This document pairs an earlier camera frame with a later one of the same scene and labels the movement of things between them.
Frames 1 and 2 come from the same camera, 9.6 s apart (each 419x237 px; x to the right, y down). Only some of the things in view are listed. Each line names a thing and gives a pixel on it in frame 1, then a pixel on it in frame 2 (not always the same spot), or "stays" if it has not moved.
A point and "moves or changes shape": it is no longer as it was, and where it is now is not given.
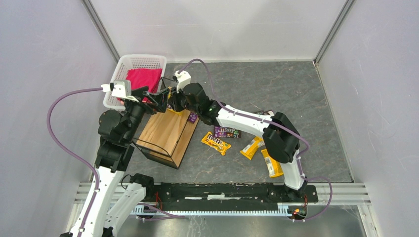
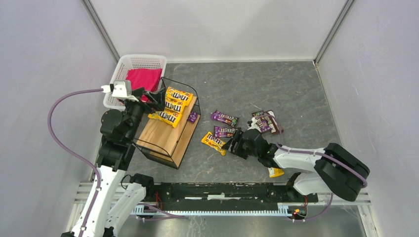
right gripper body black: [176, 99] → [240, 145]
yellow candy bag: [273, 167] stays
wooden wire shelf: [165, 136] stays
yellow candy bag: [212, 140] stays
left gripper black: [144, 99] stays
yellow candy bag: [249, 149] moves or changes shape
